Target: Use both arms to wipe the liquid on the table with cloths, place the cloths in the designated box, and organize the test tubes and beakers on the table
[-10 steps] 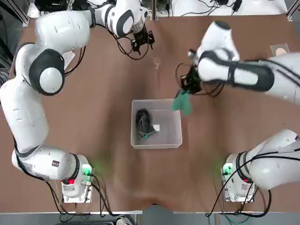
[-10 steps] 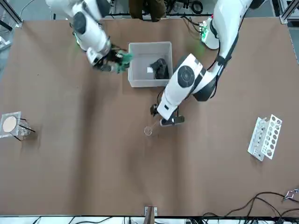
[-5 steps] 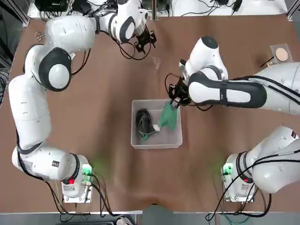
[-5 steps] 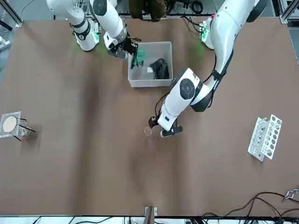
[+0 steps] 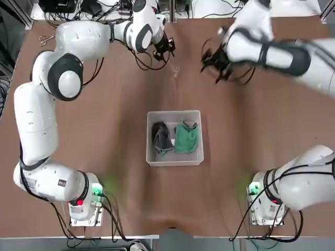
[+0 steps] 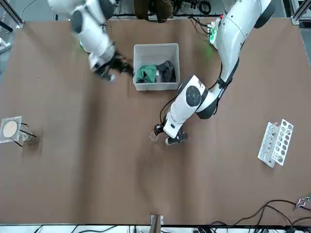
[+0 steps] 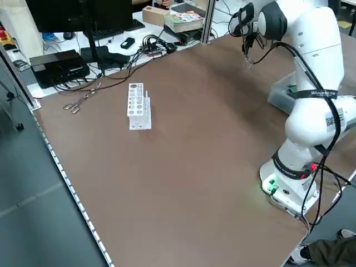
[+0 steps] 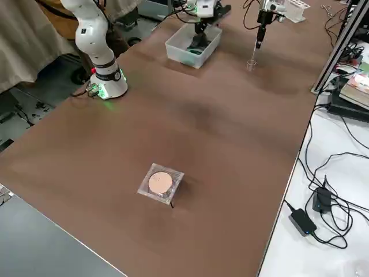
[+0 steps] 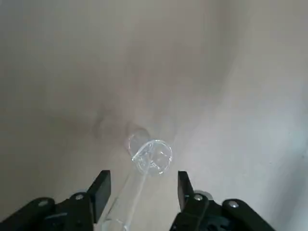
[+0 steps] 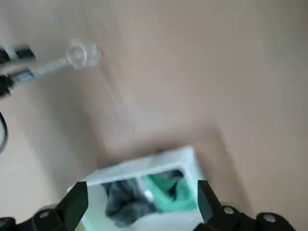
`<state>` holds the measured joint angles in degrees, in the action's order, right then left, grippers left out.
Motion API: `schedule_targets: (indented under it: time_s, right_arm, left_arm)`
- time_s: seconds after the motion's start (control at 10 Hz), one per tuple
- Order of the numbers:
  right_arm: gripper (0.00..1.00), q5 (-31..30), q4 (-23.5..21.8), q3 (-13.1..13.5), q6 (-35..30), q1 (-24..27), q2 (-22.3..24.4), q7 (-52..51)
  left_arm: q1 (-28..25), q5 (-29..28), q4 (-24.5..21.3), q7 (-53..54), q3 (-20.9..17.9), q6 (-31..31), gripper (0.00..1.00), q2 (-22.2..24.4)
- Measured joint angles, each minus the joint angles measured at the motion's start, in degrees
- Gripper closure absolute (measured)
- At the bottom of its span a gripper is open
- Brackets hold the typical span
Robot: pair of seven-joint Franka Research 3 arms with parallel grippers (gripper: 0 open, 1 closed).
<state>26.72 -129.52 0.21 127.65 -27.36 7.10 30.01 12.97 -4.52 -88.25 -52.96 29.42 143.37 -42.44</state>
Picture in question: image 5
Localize green cloth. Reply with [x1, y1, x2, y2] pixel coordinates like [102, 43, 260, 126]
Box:
[173, 120, 200, 154]

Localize small glass beaker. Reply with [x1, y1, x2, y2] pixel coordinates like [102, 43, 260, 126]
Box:
[170, 63, 181, 79]

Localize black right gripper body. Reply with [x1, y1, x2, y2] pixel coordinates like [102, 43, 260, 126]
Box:
[209, 43, 233, 76]

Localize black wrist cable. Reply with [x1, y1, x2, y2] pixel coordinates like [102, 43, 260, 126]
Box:
[125, 41, 172, 71]

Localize dark grey cloth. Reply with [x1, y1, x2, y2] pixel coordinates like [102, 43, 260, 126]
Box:
[151, 120, 175, 157]

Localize flat black device box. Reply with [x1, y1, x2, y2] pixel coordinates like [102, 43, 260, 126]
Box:
[38, 0, 77, 14]

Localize black power adapter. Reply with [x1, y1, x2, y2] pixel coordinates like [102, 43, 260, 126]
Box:
[85, 0, 103, 17]

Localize black base cable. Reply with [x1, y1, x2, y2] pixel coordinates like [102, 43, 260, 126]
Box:
[48, 192, 138, 248]
[229, 206, 306, 243]

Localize cable hub with plugs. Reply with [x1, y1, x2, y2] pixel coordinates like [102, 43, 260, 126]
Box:
[118, 0, 135, 16]

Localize translucent plastic box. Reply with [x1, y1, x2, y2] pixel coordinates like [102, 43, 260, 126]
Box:
[146, 110, 205, 167]

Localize aluminium frame post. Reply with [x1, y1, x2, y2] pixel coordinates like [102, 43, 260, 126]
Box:
[319, 0, 335, 24]
[14, 0, 35, 30]
[169, 0, 177, 23]

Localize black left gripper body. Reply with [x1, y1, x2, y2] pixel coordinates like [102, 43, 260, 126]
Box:
[154, 36, 175, 53]

